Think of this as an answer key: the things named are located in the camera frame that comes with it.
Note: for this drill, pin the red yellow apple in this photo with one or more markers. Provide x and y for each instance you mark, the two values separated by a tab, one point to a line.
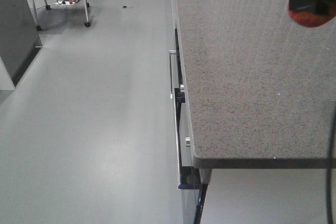
308	19

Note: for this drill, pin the grey speckled kitchen counter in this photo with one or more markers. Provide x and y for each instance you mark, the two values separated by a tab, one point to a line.
260	93

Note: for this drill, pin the white power strip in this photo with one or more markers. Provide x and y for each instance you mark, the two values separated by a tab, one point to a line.
67	3

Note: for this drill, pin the grey cabinet panel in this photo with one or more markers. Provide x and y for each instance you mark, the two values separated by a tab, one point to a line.
20	42

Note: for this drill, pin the chrome drawer handle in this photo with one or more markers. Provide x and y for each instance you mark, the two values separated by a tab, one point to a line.
173	72

